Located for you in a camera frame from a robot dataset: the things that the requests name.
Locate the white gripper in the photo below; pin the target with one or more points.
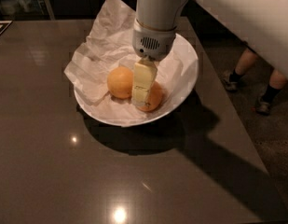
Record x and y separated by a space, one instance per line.
152 44

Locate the orange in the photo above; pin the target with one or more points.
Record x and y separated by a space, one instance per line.
154 99
119 82

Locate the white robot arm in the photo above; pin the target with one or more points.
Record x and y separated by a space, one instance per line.
262 24

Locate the white bowl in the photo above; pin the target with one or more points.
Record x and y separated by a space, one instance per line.
177 76

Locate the crumpled white paper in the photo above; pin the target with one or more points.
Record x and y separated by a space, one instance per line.
107 47

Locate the person in black shorts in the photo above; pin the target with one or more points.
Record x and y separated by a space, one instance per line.
245 71

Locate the black white mat corner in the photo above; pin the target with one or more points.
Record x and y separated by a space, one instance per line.
4 25

